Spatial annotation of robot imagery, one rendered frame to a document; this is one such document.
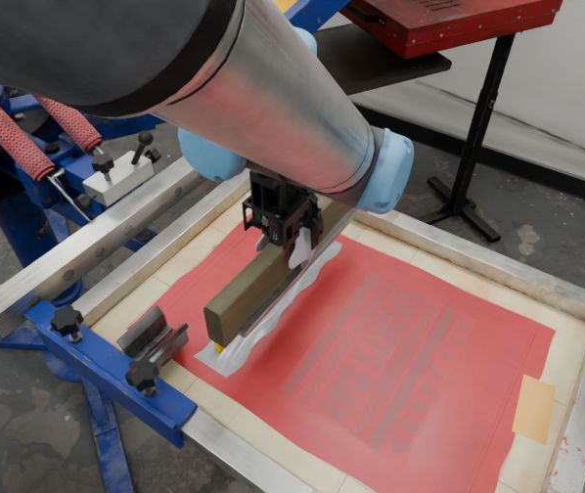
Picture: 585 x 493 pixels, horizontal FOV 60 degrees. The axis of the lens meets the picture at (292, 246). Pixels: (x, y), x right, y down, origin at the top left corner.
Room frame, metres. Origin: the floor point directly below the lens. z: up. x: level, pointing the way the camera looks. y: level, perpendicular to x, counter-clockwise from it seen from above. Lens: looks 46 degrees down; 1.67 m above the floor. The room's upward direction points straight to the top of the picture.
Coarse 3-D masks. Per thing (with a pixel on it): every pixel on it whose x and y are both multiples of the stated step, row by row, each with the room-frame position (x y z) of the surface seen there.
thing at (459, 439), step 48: (192, 288) 0.60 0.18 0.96; (192, 336) 0.49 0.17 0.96; (288, 336) 0.49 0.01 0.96; (240, 384) 0.40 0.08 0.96; (288, 432) 0.32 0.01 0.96; (336, 432) 0.32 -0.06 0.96; (432, 432) 0.32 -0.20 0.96; (480, 432) 0.32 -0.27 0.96; (384, 480) 0.26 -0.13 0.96; (432, 480) 0.26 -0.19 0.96; (480, 480) 0.26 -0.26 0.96
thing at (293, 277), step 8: (352, 208) 0.68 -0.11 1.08; (344, 216) 0.66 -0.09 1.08; (352, 216) 0.66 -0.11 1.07; (336, 224) 0.64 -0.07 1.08; (344, 224) 0.64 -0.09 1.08; (336, 232) 0.62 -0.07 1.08; (328, 240) 0.60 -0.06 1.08; (320, 248) 0.58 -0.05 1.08; (312, 256) 0.56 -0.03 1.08; (296, 272) 0.53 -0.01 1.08; (304, 272) 0.53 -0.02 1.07; (288, 280) 0.51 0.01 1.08; (296, 280) 0.52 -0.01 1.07; (280, 288) 0.50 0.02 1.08; (288, 288) 0.50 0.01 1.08; (272, 296) 0.48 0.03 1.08; (280, 296) 0.48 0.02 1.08; (264, 304) 0.46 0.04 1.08; (272, 304) 0.46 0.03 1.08; (256, 312) 0.45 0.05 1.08; (264, 312) 0.45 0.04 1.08; (248, 320) 0.43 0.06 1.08; (256, 320) 0.43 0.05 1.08; (240, 328) 0.42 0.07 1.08; (248, 328) 0.42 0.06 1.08
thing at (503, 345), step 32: (224, 256) 0.68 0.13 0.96; (352, 256) 0.68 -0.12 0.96; (384, 256) 0.68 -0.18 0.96; (320, 288) 0.60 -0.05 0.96; (352, 288) 0.60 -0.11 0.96; (416, 288) 0.60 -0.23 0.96; (448, 288) 0.60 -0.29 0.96; (480, 320) 0.52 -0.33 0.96; (512, 320) 0.52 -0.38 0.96; (480, 352) 0.46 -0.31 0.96; (512, 352) 0.46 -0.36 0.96; (544, 352) 0.46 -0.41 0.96; (448, 384) 0.40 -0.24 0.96; (480, 384) 0.40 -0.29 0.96; (512, 384) 0.40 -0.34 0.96; (512, 416) 0.35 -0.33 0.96
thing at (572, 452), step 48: (240, 192) 0.85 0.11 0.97; (432, 240) 0.69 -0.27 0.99; (96, 288) 0.57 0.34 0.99; (528, 288) 0.58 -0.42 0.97; (576, 288) 0.57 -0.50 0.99; (576, 384) 0.39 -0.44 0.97; (192, 432) 0.31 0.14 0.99; (576, 432) 0.31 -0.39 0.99; (240, 480) 0.25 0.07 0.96; (288, 480) 0.24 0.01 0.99; (576, 480) 0.24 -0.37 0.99
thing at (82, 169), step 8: (80, 160) 0.87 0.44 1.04; (88, 160) 0.87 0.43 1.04; (64, 168) 0.84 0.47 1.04; (72, 168) 0.84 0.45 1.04; (80, 168) 0.84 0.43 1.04; (88, 168) 0.84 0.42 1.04; (72, 176) 0.83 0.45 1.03; (80, 176) 0.82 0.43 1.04; (88, 176) 0.82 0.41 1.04; (72, 184) 0.84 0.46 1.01; (80, 184) 0.82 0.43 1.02; (128, 192) 0.77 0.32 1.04; (120, 200) 0.75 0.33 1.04
